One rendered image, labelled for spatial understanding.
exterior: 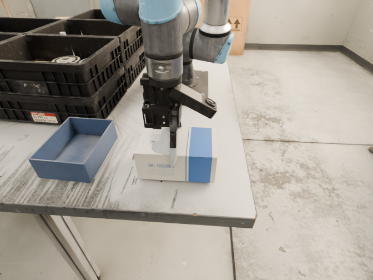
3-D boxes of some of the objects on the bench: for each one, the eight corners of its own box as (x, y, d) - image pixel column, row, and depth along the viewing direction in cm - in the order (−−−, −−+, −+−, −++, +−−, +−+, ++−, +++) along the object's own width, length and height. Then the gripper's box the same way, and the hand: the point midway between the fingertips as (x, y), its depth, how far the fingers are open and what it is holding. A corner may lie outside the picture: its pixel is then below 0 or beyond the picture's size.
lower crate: (129, 91, 101) (125, 65, 94) (101, 131, 78) (91, 100, 71) (46, 86, 106) (36, 61, 98) (-4, 122, 82) (-23, 92, 75)
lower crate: (147, 67, 125) (144, 44, 117) (129, 91, 102) (125, 65, 94) (79, 64, 129) (72, 41, 121) (46, 86, 106) (36, 60, 98)
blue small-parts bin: (75, 134, 77) (69, 116, 73) (117, 137, 76) (114, 119, 71) (38, 178, 61) (26, 159, 57) (90, 183, 60) (83, 164, 56)
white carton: (213, 152, 68) (216, 128, 62) (214, 183, 59) (217, 157, 53) (147, 149, 69) (144, 124, 64) (138, 178, 60) (133, 153, 54)
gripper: (150, 58, 56) (157, 125, 68) (129, 96, 40) (142, 173, 53) (185, 59, 55) (186, 126, 67) (177, 97, 40) (180, 175, 52)
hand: (177, 148), depth 60 cm, fingers closed on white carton, 14 cm apart
